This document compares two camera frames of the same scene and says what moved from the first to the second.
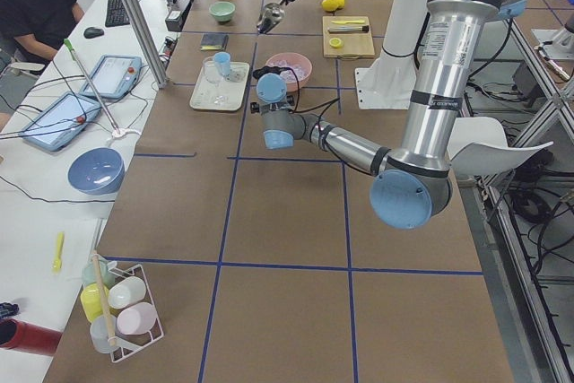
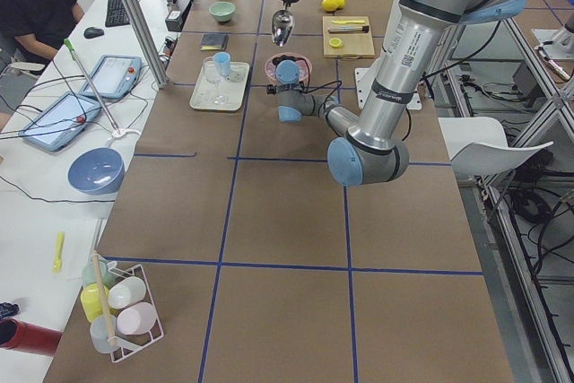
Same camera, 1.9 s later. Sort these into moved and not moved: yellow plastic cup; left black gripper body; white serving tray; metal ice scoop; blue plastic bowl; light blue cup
Moved: left black gripper body; metal ice scoop
Not moved: light blue cup; yellow plastic cup; blue plastic bowl; white serving tray
